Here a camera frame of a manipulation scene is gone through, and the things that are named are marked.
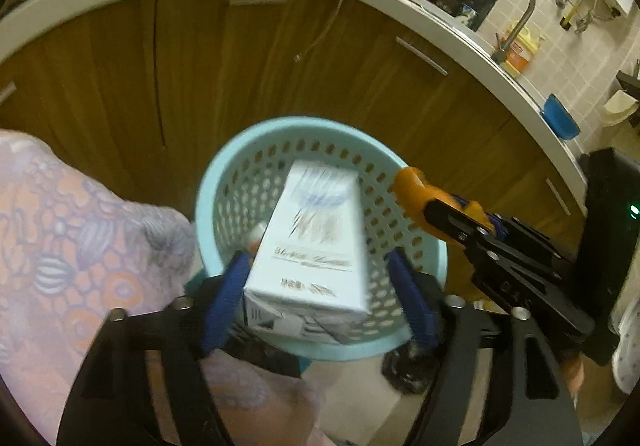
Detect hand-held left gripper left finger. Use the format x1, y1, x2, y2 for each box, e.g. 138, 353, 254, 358
57, 251, 251, 446

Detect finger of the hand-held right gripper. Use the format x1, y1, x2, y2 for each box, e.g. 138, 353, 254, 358
452, 196, 556, 257
424, 199, 496, 252

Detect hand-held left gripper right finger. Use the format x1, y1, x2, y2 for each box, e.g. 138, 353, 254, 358
387, 249, 583, 446

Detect white printed carton box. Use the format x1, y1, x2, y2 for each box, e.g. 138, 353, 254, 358
242, 159, 373, 344

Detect light blue plastic basket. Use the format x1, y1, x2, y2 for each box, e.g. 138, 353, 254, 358
194, 115, 448, 361

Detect person's right forearm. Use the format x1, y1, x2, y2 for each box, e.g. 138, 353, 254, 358
564, 355, 585, 399

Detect dark crumpled bag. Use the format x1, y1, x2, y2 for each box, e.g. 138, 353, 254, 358
382, 342, 441, 394

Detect white dotted garment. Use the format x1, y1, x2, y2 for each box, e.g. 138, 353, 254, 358
612, 296, 640, 397

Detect blue bowl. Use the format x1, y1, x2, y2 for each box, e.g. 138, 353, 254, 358
541, 94, 582, 141

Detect cream plastic scoop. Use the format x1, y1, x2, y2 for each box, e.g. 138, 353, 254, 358
602, 90, 640, 128

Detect floral pink tablecloth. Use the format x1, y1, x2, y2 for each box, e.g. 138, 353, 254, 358
0, 129, 331, 446

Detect yellow detergent bottle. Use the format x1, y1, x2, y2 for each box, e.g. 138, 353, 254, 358
500, 24, 545, 74

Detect metal faucet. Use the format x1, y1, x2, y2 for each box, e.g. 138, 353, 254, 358
491, 0, 537, 64

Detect wooden base cabinet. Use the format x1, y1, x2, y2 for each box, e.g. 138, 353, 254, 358
0, 0, 586, 307

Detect dark wall rack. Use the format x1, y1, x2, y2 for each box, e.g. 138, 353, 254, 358
616, 60, 640, 100

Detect hanging yellow-handled brush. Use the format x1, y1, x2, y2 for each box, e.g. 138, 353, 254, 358
560, 1, 581, 32

